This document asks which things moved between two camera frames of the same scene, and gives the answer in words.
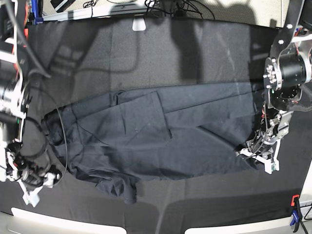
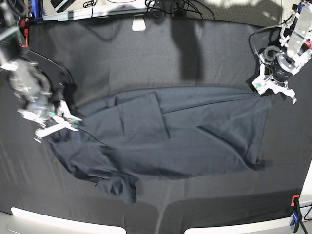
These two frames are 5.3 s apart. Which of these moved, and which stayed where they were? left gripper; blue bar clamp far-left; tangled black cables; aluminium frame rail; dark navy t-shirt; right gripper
Moved: left gripper; right gripper
Stayed: aluminium frame rail; blue bar clamp far-left; dark navy t-shirt; tangled black cables
